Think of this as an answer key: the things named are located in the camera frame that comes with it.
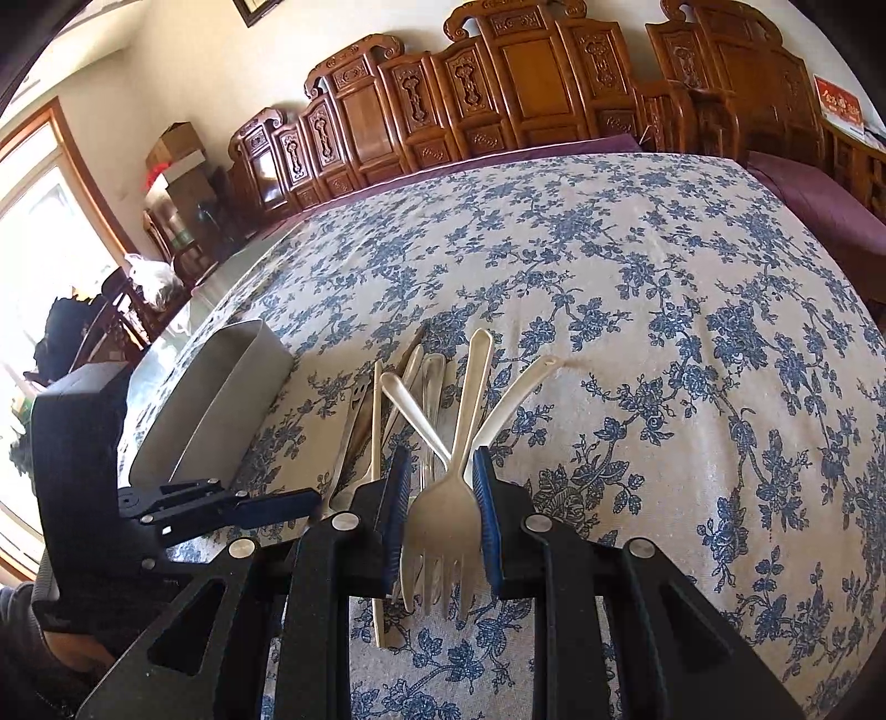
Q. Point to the red wall poster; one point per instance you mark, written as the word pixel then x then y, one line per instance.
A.
pixel 839 104

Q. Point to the carved wooden armchair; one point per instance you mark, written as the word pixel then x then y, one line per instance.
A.
pixel 668 118

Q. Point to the large steel fork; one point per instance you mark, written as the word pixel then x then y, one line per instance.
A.
pixel 443 519

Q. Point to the dark brown chopstick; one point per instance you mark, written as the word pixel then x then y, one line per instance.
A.
pixel 414 346

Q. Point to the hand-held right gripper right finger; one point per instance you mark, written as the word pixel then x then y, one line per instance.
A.
pixel 484 526

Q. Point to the wooden framed window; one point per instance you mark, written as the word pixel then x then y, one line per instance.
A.
pixel 48 228

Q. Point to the white plastic bag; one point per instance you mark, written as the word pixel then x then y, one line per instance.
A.
pixel 153 277

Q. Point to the person's left forearm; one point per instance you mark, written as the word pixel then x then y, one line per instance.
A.
pixel 28 664

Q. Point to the large brown cardboard box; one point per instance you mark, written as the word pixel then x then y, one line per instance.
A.
pixel 192 197

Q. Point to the grey metal utensil box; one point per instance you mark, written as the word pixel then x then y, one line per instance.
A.
pixel 207 388

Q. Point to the white plastic utensil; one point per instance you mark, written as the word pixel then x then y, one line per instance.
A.
pixel 516 394

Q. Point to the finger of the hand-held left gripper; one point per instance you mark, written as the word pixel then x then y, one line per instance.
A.
pixel 277 505

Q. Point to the black bag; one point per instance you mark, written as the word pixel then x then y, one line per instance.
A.
pixel 62 339

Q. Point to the blue floral tablecloth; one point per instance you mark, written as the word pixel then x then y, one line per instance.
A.
pixel 623 332

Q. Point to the long purple bench cushion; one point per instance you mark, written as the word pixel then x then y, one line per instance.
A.
pixel 484 156

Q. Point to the white and red box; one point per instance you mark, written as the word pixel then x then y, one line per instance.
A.
pixel 173 176

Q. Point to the slim steel fork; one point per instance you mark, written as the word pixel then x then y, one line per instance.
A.
pixel 435 388

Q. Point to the dark picture frame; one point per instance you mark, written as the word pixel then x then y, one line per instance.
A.
pixel 253 10

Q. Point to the long carved wooden bench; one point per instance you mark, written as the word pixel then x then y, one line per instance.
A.
pixel 526 76

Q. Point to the dark wooden chair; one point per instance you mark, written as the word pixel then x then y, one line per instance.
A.
pixel 121 325

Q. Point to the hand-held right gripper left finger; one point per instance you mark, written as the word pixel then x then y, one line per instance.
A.
pixel 396 526

